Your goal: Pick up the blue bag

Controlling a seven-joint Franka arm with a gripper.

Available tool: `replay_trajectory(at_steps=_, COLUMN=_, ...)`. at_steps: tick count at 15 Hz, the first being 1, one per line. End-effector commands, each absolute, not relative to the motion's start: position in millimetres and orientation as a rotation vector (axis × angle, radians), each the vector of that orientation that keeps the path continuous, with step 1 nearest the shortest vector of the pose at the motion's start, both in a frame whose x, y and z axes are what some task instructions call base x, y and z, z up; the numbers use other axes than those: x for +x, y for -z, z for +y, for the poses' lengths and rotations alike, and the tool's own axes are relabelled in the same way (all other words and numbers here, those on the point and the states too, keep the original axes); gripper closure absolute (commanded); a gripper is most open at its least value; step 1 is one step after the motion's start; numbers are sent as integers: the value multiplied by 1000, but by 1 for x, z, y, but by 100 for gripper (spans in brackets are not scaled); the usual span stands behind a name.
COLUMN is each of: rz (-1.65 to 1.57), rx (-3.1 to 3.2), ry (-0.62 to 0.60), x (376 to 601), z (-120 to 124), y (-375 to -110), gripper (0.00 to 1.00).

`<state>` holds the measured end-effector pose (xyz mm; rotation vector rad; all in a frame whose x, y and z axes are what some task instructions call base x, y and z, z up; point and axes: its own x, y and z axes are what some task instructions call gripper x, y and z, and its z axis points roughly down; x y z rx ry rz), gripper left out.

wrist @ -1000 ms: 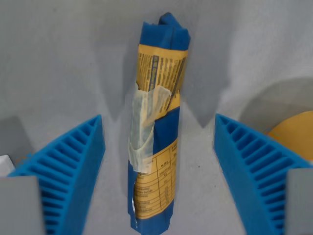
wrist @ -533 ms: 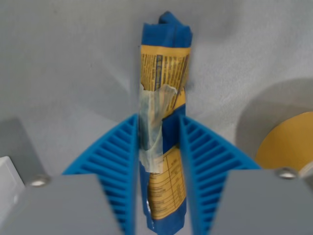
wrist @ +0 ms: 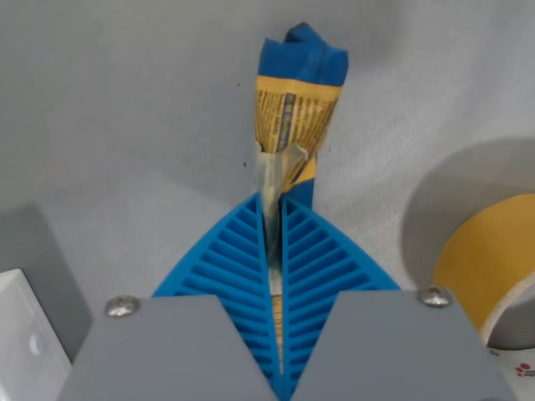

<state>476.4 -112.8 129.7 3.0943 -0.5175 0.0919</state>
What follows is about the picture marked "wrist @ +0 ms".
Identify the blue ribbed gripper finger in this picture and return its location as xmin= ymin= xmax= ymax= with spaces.
xmin=280 ymin=196 xmax=520 ymax=401
xmin=58 ymin=193 xmax=283 ymax=401

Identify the blue and yellow bag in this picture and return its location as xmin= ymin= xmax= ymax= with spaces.
xmin=252 ymin=23 xmax=350 ymax=373

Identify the yellow tape roll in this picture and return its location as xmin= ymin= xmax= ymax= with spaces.
xmin=431 ymin=193 xmax=535 ymax=401

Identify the white wall power socket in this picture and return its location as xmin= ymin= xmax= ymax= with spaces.
xmin=0 ymin=268 xmax=74 ymax=401

